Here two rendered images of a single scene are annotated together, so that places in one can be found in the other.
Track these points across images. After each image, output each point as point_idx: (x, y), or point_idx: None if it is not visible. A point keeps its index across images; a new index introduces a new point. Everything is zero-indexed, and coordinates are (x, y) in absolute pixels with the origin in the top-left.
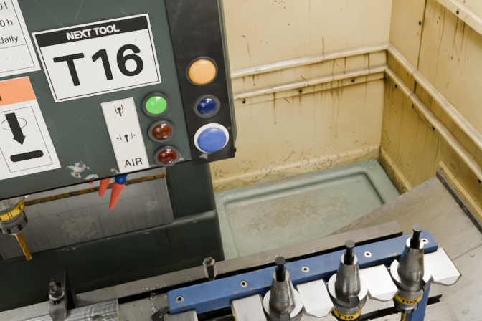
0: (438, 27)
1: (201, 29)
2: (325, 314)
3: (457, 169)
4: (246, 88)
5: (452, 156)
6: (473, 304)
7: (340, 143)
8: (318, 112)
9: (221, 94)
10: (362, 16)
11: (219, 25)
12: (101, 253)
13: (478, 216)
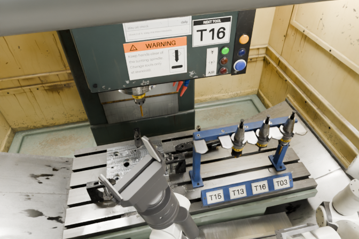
0: (293, 38)
1: (247, 23)
2: (256, 143)
3: (295, 97)
4: None
5: (294, 92)
6: (301, 150)
7: (242, 86)
8: None
9: (247, 48)
10: (258, 32)
11: (254, 22)
12: (147, 124)
13: (303, 116)
